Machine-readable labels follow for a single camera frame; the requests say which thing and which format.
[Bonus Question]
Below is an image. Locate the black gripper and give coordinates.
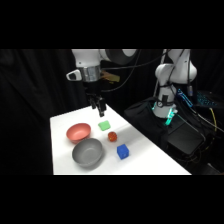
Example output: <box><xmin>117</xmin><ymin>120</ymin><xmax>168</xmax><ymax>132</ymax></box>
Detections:
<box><xmin>82</xmin><ymin>80</ymin><xmax>107</xmax><ymax>118</ymax></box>

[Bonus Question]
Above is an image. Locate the blue cube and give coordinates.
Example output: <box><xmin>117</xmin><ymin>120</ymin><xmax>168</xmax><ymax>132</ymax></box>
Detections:
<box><xmin>116</xmin><ymin>143</ymin><xmax>131</xmax><ymax>160</ymax></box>

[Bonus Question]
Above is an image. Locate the pink bowl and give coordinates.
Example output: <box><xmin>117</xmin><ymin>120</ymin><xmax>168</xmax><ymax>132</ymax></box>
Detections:
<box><xmin>65</xmin><ymin>122</ymin><xmax>92</xmax><ymax>145</ymax></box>

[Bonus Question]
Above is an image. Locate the grey bowl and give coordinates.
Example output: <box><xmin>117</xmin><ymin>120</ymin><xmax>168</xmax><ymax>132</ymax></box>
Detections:
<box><xmin>71</xmin><ymin>138</ymin><xmax>104</xmax><ymax>168</ymax></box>

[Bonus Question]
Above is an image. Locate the green block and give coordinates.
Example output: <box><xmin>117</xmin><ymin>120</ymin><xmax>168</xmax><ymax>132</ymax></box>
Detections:
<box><xmin>97</xmin><ymin>120</ymin><xmax>112</xmax><ymax>131</ymax></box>

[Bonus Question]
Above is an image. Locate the black curtain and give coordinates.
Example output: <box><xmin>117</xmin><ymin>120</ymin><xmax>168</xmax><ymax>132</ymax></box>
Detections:
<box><xmin>0</xmin><ymin>49</ymin><xmax>224</xmax><ymax>175</ymax></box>

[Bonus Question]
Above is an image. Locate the small green light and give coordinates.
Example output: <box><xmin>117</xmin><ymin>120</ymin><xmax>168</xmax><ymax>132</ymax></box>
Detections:
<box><xmin>151</xmin><ymin>102</ymin><xmax>178</xmax><ymax>127</ymax></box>

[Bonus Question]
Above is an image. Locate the black robot stand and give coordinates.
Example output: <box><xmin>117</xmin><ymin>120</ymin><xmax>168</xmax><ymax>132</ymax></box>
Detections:
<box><xmin>123</xmin><ymin>96</ymin><xmax>224</xmax><ymax>175</ymax></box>

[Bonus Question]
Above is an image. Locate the tan wrist mount piece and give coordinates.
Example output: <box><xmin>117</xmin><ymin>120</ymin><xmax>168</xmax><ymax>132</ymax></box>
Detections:
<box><xmin>100</xmin><ymin>70</ymin><xmax>121</xmax><ymax>83</ymax></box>

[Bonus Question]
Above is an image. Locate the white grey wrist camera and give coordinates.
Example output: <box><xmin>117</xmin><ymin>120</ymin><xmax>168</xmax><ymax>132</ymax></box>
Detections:
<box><xmin>65</xmin><ymin>68</ymin><xmax>82</xmax><ymax>82</ymax></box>

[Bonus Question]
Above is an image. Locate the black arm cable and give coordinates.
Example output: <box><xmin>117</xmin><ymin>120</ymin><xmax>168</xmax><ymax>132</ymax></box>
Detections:
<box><xmin>99</xmin><ymin>49</ymin><xmax>168</xmax><ymax>93</ymax></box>

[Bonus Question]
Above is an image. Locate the yellow cable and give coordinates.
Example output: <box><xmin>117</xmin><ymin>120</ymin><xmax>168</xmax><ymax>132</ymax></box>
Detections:
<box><xmin>207</xmin><ymin>106</ymin><xmax>218</xmax><ymax>133</ymax></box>

